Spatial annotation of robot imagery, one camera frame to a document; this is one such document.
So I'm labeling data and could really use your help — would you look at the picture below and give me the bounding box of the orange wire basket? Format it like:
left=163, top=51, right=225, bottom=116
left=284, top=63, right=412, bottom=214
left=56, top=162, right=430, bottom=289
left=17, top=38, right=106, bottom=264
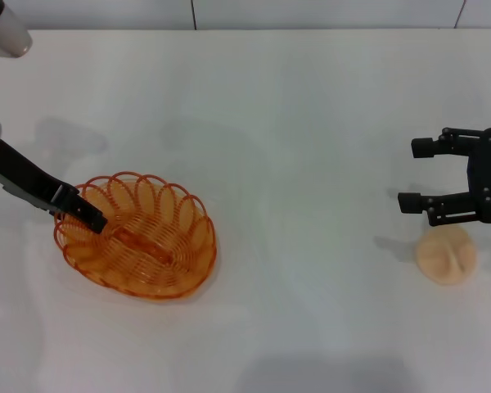
left=52, top=171, right=218, bottom=304

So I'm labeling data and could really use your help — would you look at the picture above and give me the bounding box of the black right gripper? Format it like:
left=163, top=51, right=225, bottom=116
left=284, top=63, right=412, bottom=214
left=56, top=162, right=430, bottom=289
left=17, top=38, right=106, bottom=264
left=397, top=127, right=491, bottom=228

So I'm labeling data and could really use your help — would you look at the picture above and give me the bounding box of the beige steamed bun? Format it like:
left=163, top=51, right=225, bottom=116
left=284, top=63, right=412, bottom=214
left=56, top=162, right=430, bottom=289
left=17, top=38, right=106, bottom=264
left=416, top=226, right=479, bottom=287

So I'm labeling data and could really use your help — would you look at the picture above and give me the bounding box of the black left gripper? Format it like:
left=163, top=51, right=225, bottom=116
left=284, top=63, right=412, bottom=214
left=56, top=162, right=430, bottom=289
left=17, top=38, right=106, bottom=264
left=0, top=139, right=109, bottom=235

